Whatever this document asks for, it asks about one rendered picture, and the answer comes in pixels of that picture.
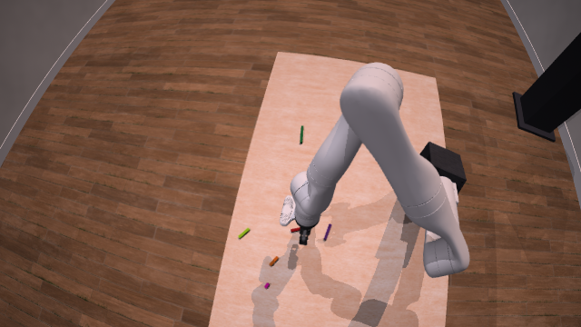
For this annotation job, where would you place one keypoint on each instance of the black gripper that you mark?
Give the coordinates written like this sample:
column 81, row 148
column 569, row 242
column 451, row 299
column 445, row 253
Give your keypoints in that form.
column 303, row 232

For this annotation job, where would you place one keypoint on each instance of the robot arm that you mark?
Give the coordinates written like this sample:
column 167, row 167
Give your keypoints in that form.
column 370, row 104

